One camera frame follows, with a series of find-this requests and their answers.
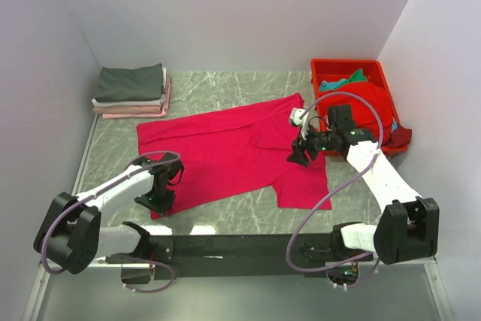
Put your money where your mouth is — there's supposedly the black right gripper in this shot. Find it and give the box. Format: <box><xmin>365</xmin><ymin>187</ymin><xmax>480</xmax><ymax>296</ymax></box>
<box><xmin>286</xmin><ymin>122</ymin><xmax>337</xmax><ymax>168</ymax></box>

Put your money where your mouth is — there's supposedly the crimson t shirt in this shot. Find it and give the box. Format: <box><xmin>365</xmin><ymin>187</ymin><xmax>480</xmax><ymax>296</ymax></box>
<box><xmin>137</xmin><ymin>93</ymin><xmax>328</xmax><ymax>214</ymax></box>

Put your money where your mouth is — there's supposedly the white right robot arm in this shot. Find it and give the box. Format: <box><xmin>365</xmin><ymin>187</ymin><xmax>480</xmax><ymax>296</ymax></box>
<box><xmin>288</xmin><ymin>105</ymin><xmax>440</xmax><ymax>265</ymax></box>

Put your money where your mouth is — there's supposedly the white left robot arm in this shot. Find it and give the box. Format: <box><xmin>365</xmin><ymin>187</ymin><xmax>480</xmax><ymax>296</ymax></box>
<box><xmin>33</xmin><ymin>151</ymin><xmax>185</xmax><ymax>274</ymax></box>

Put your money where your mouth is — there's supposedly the pink folded shirt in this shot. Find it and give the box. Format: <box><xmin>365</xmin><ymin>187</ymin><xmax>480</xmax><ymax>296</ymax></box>
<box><xmin>102</xmin><ymin>74</ymin><xmax>171</xmax><ymax>119</ymax></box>

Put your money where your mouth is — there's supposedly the teal garment in bin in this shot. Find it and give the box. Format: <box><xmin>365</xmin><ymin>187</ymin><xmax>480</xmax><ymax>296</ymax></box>
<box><xmin>319</xmin><ymin>78</ymin><xmax>348</xmax><ymax>92</ymax></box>

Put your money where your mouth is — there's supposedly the red t shirt in bin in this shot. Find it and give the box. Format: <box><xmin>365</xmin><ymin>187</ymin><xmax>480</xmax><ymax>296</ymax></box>
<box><xmin>317</xmin><ymin>82</ymin><xmax>394</xmax><ymax>144</ymax></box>

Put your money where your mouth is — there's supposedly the red plastic bin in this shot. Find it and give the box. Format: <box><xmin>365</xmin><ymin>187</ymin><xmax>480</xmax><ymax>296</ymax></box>
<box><xmin>311</xmin><ymin>59</ymin><xmax>408</xmax><ymax>157</ymax></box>

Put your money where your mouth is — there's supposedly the dark grey folded shirt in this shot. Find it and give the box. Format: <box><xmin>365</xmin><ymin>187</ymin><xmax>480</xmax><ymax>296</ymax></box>
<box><xmin>93</xmin><ymin>63</ymin><xmax>165</xmax><ymax>103</ymax></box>

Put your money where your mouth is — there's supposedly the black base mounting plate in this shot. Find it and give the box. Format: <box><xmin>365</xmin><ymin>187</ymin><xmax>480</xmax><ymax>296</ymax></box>
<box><xmin>104</xmin><ymin>233</ymin><xmax>374</xmax><ymax>284</ymax></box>

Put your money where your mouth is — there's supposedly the maroon garment on bin edge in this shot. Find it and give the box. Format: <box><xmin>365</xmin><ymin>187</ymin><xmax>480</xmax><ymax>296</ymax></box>
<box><xmin>383</xmin><ymin>126</ymin><xmax>413</xmax><ymax>148</ymax></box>

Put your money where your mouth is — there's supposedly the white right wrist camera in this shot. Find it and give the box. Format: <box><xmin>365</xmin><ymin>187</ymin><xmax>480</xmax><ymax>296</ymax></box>
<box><xmin>289</xmin><ymin>108</ymin><xmax>307</xmax><ymax>128</ymax></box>

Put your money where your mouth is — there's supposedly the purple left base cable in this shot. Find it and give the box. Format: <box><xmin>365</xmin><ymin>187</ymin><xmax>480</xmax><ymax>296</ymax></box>
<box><xmin>123</xmin><ymin>260</ymin><xmax>177</xmax><ymax>295</ymax></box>

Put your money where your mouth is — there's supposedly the aluminium frame rail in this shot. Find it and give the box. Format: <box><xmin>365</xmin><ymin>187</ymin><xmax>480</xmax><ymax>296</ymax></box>
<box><xmin>37</xmin><ymin>233</ymin><xmax>437</xmax><ymax>270</ymax></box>

